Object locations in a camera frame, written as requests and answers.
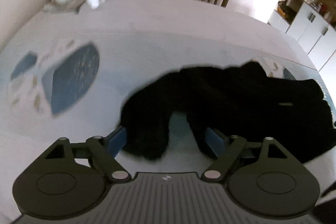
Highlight black garment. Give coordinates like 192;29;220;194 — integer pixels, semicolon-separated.
120;61;335;163

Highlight white lower cabinet row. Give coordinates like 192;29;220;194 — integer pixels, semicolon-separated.
268;3;335;71

